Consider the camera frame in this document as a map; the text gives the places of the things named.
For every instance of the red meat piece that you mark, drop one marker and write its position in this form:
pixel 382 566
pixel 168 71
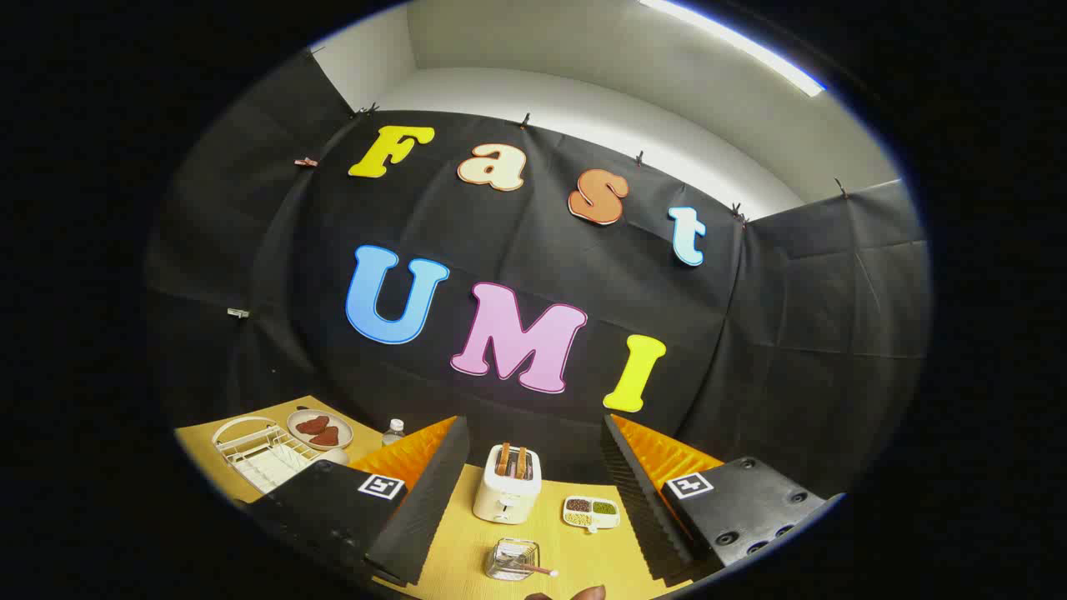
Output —
pixel 313 425
pixel 326 437

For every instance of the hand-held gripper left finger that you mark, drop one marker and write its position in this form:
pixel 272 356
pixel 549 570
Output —
pixel 433 492

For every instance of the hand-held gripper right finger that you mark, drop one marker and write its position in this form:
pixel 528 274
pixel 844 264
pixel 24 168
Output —
pixel 633 492

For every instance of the black backdrop cloth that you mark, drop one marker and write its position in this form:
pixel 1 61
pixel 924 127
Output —
pixel 500 242

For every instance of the divided white snack dish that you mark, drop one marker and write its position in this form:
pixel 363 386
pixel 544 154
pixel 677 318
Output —
pixel 590 512

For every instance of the small beige plate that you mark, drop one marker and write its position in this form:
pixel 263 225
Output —
pixel 343 428

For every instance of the white toaster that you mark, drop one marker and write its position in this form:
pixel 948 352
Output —
pixel 504 496

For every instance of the green label water bottle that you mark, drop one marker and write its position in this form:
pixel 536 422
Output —
pixel 393 433

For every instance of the toast slice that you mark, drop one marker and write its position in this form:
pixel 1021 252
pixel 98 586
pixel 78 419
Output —
pixel 503 460
pixel 522 463

